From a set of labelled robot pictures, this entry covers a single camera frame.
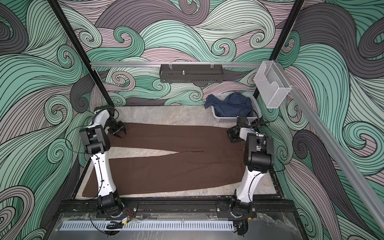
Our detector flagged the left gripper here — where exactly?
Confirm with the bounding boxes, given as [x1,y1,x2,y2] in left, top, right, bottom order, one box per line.
[105,118,125,138]

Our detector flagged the brown trousers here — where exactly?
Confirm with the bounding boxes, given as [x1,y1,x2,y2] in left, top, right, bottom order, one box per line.
[82,121,250,198]

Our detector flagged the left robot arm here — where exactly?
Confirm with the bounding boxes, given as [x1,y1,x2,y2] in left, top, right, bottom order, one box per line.
[79,106,126,218]

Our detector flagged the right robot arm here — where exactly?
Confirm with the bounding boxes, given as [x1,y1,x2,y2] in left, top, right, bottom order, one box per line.
[227,116,275,215]

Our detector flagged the navy blue trousers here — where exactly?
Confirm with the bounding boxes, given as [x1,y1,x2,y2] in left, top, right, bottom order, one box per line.
[204,93,253,117]

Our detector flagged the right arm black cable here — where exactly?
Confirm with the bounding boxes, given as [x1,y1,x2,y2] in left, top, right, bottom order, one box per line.
[237,107,271,128]

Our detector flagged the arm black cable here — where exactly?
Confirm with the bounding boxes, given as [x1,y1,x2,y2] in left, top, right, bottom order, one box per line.
[64,106,119,155]
[237,107,271,128]

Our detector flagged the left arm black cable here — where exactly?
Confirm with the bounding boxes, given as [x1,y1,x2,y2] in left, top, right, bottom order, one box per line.
[64,106,119,155]

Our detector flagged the clear plastic wall bin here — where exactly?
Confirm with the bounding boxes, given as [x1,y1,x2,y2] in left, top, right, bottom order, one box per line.
[254,61,292,109]

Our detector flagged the black perforated wall tray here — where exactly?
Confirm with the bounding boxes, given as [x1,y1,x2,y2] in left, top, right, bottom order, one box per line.
[159,65,224,85]

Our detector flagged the aluminium rail back wall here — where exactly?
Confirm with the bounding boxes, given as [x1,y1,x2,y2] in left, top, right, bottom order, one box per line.
[90,61,262,69]

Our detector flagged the aluminium rail wall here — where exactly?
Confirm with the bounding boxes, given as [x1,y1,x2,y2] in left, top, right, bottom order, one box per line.
[275,63,384,230]
[90,61,262,69]

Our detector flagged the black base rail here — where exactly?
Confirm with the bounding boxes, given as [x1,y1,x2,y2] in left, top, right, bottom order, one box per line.
[55,196,299,220]

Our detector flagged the white slotted cable duct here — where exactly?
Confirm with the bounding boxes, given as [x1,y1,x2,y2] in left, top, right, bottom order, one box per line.
[59,220,235,232]

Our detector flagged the aluminium rail right wall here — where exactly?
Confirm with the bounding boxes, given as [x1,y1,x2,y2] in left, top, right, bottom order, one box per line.
[275,63,384,230]

